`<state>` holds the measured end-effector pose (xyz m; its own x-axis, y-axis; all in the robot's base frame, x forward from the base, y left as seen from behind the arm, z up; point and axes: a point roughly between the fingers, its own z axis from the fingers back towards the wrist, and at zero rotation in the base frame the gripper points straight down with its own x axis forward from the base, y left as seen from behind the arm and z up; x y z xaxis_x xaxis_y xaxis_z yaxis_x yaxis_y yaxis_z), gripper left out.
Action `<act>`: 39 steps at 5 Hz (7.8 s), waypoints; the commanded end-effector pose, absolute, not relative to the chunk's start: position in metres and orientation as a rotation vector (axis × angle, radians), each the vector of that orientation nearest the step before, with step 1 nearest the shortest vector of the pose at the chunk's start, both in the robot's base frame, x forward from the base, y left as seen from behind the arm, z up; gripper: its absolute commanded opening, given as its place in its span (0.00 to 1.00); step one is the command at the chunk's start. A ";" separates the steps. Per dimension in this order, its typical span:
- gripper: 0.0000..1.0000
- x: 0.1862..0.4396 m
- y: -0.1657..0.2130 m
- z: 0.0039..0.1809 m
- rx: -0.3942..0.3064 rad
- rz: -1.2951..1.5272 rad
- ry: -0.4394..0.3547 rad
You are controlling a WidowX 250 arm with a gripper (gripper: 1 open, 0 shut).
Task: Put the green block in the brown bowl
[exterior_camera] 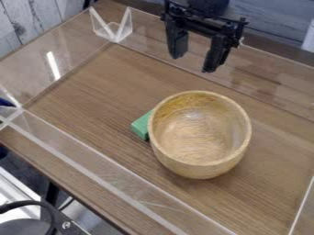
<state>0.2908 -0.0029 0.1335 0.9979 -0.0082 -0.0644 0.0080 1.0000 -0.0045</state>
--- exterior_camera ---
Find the black table leg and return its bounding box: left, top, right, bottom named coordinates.
left=45, top=183, right=60, bottom=206

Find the black cable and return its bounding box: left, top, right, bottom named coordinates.
left=0, top=200, right=59, bottom=235

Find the green rectangular block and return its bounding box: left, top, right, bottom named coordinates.
left=129, top=111, right=152, bottom=140

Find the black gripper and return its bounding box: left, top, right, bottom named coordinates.
left=160, top=0, right=247, bottom=73

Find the clear acrylic corner bracket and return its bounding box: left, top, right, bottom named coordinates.
left=89, top=7, right=132, bottom=43

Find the brown wooden bowl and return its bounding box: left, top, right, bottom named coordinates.
left=148, top=90, right=252, bottom=179

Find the black metal bracket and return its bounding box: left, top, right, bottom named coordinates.
left=47, top=210, right=91, bottom=235

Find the clear acrylic front wall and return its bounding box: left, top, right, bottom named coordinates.
left=0, top=88, right=238, bottom=235

